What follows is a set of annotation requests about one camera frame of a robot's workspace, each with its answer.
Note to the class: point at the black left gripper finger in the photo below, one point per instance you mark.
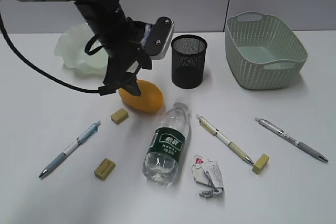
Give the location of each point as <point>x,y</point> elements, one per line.
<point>132,87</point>

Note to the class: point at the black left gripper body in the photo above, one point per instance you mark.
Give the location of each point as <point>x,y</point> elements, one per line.
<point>126,59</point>

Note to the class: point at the yellow mango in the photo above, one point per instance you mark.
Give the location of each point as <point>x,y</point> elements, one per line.
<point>151,99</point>

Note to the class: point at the clear water bottle green label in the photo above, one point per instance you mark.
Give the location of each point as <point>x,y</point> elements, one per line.
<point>161,162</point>

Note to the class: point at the white waste paper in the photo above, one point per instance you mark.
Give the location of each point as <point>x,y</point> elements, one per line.
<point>207,172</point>

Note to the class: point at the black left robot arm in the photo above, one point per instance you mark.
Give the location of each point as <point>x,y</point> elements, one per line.
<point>105,18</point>

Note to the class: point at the plain yellow eraser upper left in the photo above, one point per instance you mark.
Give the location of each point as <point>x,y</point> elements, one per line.
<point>119,116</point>

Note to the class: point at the blue grip pen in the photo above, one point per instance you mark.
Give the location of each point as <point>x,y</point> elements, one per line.
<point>80,140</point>

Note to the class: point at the green wavy glass plate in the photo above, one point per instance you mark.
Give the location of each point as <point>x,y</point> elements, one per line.
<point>71,47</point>

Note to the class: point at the black mesh pen holder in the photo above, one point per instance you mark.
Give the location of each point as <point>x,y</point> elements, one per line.
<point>188,60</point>

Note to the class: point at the beige grip pen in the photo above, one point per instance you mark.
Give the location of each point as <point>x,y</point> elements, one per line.
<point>218,134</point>

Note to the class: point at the yellow eraser with print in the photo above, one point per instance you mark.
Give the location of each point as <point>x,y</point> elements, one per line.
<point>104,169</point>

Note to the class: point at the green plastic woven basket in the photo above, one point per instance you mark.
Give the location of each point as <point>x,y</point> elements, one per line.
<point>264,53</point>

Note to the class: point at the grey grip pen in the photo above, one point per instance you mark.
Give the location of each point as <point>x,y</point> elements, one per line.
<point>300,145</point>

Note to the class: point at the yellow eraser right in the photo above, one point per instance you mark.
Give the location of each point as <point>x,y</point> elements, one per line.
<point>260,164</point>

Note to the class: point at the wrist camera black silver box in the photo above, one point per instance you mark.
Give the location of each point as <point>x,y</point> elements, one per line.
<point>157,38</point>

